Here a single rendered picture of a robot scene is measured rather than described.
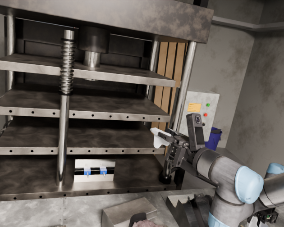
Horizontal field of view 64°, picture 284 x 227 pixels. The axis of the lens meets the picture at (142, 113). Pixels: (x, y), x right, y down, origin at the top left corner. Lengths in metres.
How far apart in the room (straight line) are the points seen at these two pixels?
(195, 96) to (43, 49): 1.35
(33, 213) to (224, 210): 1.05
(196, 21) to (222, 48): 3.07
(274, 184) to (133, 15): 1.04
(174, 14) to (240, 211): 1.10
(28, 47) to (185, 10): 1.36
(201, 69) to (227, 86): 0.66
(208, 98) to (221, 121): 3.05
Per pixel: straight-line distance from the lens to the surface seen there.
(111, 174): 1.67
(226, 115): 4.87
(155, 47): 2.14
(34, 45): 2.21
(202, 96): 1.78
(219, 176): 0.61
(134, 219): 1.27
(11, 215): 1.44
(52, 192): 1.59
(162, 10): 1.40
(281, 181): 0.69
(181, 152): 0.69
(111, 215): 1.23
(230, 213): 0.64
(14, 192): 1.62
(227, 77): 4.66
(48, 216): 1.40
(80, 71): 1.44
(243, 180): 0.59
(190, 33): 1.48
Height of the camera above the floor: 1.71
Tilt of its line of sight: 16 degrees down
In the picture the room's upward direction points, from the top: 9 degrees clockwise
